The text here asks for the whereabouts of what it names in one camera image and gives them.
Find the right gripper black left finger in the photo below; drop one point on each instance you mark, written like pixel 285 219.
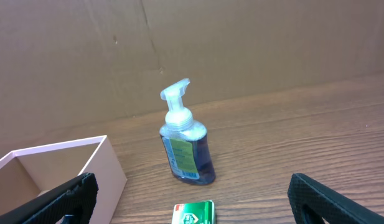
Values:
pixel 71 202

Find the green soap bar pack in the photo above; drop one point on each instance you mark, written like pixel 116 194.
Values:
pixel 194 213

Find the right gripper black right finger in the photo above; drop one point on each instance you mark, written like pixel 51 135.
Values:
pixel 314 203

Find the pink open cardboard box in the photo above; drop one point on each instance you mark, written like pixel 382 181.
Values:
pixel 26 174

